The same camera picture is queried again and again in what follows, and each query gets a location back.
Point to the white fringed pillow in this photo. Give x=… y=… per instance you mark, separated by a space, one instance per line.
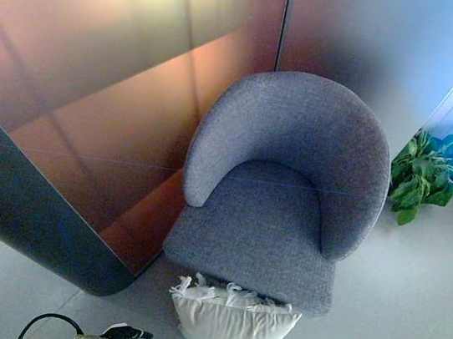
x=230 y=326

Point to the grey fabric tub armchair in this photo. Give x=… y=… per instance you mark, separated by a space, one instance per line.
x=288 y=153

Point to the green leafy potted plant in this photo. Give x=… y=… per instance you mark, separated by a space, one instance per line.
x=424 y=176

